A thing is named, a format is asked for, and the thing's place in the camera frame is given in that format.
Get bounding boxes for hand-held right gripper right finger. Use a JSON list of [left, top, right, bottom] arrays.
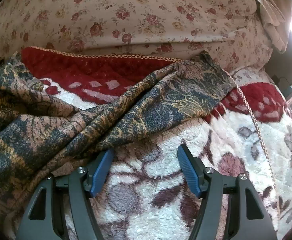
[[177, 144, 278, 240]]

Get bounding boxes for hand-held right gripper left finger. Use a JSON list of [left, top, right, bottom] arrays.
[[16, 148, 115, 240]]

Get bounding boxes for dark floral patterned pants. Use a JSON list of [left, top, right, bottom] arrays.
[[0, 50, 237, 222]]

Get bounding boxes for red and white fleece blanket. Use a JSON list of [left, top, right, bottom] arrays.
[[0, 46, 292, 240]]

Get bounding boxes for rose print duvet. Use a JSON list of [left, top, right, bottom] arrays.
[[0, 0, 274, 73]]

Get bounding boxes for beige cloth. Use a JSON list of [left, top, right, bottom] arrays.
[[251, 0, 292, 53]]

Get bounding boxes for dark charger with cable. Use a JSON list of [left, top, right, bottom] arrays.
[[273, 76, 292, 100]]

